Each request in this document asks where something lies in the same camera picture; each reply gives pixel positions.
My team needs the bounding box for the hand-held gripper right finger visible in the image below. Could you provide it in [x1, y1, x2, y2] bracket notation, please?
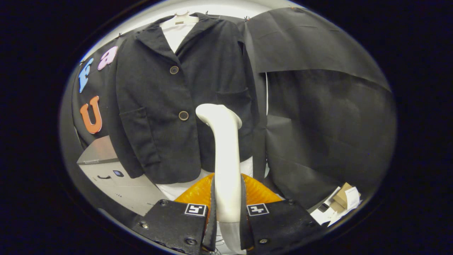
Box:
[241, 174, 321, 250]

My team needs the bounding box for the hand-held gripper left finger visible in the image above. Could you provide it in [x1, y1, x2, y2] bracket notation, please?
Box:
[136, 174, 217, 255]

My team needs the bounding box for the white garment steamer head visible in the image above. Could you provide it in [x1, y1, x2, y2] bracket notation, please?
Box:
[195, 103, 243, 223]

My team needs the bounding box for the black suit jacket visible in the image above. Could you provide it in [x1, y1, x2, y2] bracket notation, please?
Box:
[116, 12, 260, 185]

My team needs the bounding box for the white garment form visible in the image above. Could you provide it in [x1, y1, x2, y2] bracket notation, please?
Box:
[156, 22, 253, 200]

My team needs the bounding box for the white paper box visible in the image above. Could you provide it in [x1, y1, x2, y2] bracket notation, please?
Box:
[311, 188, 341, 226]

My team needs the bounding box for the small cardboard box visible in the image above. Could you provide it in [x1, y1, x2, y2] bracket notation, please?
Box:
[333, 182, 354, 209]

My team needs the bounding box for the white paper sheet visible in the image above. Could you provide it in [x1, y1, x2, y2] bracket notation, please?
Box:
[345, 187, 361, 211]

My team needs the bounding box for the grey drawer cabinet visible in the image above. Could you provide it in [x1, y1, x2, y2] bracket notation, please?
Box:
[77, 136, 167, 216]

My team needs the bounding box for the black backdrop cloth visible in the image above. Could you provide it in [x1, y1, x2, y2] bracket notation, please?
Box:
[60, 7, 397, 216]

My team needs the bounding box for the white plastic hanger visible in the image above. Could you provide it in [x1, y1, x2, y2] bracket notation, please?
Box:
[159, 11, 199, 30]

